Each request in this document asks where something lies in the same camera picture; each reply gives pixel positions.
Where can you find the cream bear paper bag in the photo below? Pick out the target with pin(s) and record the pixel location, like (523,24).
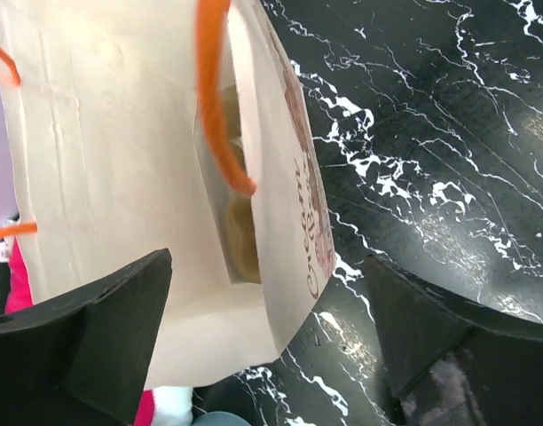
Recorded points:
(110,160)

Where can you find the brown pulp cup carrier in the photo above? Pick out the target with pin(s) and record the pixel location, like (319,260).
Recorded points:
(238,218)

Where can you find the red napkin stack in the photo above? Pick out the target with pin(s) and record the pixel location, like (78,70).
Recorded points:
(165,405)

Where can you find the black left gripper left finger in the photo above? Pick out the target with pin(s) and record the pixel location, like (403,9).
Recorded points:
(81,358)

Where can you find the light blue cup holder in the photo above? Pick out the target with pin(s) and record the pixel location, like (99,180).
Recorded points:
(220,418)

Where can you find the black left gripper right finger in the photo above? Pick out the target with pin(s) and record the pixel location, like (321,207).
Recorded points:
(450,360)

